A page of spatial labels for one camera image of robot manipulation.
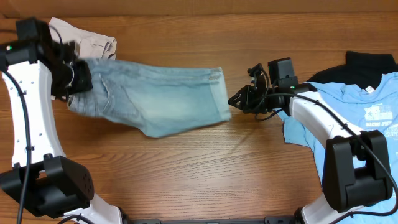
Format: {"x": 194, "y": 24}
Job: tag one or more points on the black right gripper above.
{"x": 249, "y": 99}

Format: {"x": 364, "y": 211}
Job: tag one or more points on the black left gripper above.
{"x": 82, "y": 76}

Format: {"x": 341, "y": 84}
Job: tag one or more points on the light blue denim shorts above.
{"x": 159, "y": 101}

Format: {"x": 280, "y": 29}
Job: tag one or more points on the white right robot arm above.
{"x": 356, "y": 170}

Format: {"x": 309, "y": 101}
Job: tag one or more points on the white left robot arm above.
{"x": 43, "y": 181}

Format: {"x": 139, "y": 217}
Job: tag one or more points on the folded beige trousers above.
{"x": 92, "y": 45}

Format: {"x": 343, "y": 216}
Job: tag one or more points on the black garment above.
{"x": 361, "y": 69}

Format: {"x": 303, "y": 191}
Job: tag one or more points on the light blue printed t-shirt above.
{"x": 370, "y": 109}

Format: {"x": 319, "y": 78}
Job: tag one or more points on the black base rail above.
{"x": 217, "y": 221}

